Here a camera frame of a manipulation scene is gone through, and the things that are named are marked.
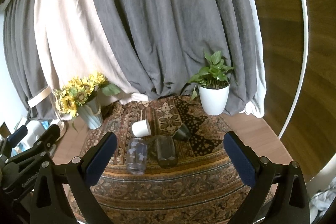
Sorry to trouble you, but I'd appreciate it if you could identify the crumpled grey white cloth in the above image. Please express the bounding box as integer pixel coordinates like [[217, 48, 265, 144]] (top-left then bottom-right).
[[309, 186, 336, 218]]

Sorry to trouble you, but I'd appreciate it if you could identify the white cup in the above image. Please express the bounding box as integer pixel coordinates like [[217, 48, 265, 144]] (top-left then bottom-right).
[[132, 120, 152, 138]]

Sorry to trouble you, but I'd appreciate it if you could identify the beige curtain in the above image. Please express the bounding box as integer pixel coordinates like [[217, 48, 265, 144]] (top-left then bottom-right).
[[34, 0, 148, 107]]

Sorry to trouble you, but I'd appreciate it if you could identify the white appliance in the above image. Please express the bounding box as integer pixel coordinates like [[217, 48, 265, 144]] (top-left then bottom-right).
[[26, 120, 45, 144]]

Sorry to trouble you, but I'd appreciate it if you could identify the white plant pot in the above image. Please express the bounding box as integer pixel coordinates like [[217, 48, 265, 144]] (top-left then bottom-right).
[[198, 83, 231, 116]]

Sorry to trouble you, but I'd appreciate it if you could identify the white round hoop frame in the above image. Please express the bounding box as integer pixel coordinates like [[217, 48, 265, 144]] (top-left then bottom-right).
[[278, 0, 309, 141]]

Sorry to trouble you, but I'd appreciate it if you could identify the brown patterned tablecloth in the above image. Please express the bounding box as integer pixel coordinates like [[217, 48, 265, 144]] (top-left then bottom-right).
[[66, 94, 275, 224]]

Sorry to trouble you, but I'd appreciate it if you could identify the wide grey curtain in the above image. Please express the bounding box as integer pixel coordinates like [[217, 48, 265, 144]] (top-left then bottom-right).
[[84, 0, 263, 117]]

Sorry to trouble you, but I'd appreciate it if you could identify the beige curtain tieback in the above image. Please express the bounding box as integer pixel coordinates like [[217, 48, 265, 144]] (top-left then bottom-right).
[[27, 86, 52, 108]]

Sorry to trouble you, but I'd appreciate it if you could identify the smoky dark glass cup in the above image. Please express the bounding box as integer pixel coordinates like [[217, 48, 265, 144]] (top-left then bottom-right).
[[155, 136, 178, 169]]

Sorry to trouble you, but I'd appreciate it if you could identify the artificial sunflower bouquet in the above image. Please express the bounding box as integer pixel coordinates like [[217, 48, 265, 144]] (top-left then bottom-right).
[[54, 71, 121, 118]]

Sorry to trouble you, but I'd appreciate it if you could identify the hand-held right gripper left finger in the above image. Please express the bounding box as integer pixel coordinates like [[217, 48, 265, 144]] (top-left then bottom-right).
[[31, 132, 118, 224]]

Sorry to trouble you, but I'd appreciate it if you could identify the white sheer curtain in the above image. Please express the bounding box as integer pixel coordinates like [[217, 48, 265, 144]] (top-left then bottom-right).
[[235, 0, 267, 119]]

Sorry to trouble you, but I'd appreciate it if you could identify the green leafy plant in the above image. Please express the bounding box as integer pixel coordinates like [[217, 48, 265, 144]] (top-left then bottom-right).
[[186, 50, 235, 102]]

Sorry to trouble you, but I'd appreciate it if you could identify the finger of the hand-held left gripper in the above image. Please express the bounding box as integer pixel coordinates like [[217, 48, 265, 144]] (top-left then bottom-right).
[[5, 124, 61, 170], [0, 125, 28, 159]]

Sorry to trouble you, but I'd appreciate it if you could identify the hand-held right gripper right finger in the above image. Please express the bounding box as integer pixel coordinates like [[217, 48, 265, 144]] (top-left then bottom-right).
[[223, 131, 311, 224]]

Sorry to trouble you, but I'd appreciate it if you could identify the pale blue ribbed vase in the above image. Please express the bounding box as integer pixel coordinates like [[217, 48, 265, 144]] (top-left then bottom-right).
[[78, 96, 104, 130]]

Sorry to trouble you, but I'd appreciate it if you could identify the clear flower-print glass cup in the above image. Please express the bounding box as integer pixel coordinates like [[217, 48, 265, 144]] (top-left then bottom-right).
[[126, 137, 149, 175]]

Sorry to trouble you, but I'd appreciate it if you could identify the black cup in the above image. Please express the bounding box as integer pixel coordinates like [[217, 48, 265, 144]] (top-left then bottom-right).
[[172, 123, 191, 142]]

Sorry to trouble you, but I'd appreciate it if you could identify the narrow grey curtain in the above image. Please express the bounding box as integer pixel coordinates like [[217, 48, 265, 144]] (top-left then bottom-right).
[[3, 0, 60, 120]]

